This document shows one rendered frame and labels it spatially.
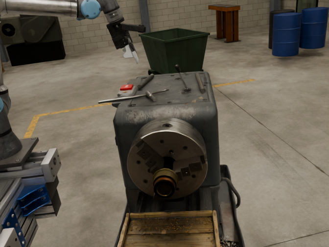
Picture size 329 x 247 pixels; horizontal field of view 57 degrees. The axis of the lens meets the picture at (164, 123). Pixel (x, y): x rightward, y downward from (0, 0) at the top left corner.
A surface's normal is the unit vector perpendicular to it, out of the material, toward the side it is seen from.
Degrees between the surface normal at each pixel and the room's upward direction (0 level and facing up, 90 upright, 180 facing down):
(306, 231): 0
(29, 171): 90
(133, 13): 90
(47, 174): 90
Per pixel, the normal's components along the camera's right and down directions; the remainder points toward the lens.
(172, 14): 0.21, 0.38
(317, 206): -0.10, -0.91
